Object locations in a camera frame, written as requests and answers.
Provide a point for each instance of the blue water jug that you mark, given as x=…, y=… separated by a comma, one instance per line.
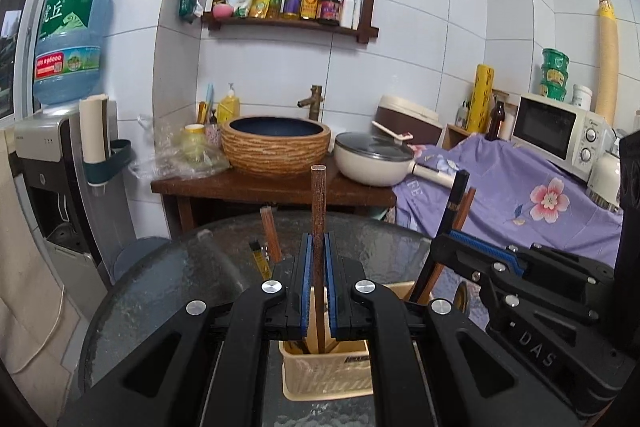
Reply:
x=70, y=42

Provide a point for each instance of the yellow roll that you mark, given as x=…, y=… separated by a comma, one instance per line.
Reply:
x=482, y=97

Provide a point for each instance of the brown glass bottle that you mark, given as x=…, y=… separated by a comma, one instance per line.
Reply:
x=495, y=122

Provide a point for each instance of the black chopstick with gold band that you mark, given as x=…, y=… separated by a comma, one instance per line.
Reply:
x=457, y=192
x=260, y=262

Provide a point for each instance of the small wooden box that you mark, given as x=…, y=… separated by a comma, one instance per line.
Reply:
x=457, y=138

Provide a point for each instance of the beige cloth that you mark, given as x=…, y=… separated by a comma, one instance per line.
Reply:
x=25, y=267

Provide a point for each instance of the white paper cup tube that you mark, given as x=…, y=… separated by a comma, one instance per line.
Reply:
x=94, y=127

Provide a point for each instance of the yellow soap pump bottle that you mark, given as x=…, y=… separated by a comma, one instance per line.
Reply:
x=228, y=107

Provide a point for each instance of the white rice paddle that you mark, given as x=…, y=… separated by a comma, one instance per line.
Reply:
x=395, y=134

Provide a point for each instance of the small clear bottle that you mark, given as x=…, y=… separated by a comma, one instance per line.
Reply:
x=462, y=114

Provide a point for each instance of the cream plastic utensil holder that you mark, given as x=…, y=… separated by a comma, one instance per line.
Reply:
x=325, y=377

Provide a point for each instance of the white squeeze bottle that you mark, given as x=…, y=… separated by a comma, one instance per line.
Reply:
x=348, y=9

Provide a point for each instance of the white pan with glass lid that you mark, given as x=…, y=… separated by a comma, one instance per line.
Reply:
x=370, y=162

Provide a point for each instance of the white jar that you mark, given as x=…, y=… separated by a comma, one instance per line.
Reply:
x=582, y=98

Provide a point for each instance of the brown wooden chopstick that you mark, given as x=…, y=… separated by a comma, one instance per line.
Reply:
x=318, y=197
x=469, y=203
x=270, y=232

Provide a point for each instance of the yellow mug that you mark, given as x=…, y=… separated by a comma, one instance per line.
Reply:
x=195, y=138

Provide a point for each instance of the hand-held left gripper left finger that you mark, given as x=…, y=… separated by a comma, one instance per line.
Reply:
x=305, y=287

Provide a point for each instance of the woven pattern wash basin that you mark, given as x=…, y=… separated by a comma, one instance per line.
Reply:
x=275, y=152

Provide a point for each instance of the clear plastic bag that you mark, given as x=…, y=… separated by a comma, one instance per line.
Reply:
x=160, y=157

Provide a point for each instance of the dark wooden counter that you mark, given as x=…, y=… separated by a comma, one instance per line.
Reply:
x=250, y=194

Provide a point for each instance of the white microwave oven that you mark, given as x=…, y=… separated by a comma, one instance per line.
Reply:
x=545, y=127

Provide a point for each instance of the pink round container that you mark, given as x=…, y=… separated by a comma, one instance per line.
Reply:
x=222, y=10

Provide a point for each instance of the brown and white rice cooker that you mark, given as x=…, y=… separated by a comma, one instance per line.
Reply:
x=415, y=117

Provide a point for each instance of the grey water dispenser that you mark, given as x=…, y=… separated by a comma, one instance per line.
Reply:
x=55, y=187

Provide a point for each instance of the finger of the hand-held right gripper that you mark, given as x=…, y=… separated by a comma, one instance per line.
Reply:
x=465, y=259
x=485, y=249

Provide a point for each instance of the white electric kettle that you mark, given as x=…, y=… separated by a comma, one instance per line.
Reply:
x=605, y=179

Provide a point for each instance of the bronze faucet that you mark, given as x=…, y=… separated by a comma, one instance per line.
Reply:
x=314, y=104

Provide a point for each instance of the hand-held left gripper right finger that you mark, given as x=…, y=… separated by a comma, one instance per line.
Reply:
x=332, y=287

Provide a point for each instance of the purple floral cloth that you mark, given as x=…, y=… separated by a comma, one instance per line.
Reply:
x=500, y=187

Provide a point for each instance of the tall beige cup stack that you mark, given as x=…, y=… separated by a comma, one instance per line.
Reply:
x=607, y=67

